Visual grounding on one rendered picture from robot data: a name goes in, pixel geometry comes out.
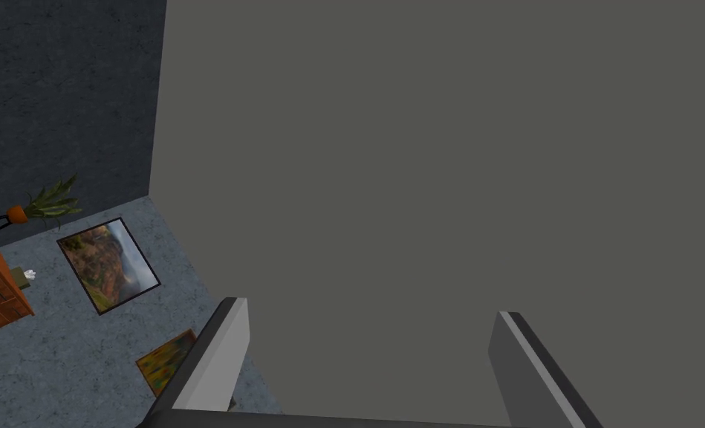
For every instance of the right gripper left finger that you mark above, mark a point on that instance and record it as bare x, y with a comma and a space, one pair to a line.
212, 362

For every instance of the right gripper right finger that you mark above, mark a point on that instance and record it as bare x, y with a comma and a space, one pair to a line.
533, 380

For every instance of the landscape picture with dark frame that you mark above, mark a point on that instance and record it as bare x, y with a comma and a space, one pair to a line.
108, 266

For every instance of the yellow green picture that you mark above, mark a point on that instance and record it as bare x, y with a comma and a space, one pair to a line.
163, 361

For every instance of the potted plant on black stand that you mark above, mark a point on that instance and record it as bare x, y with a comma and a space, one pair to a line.
37, 208

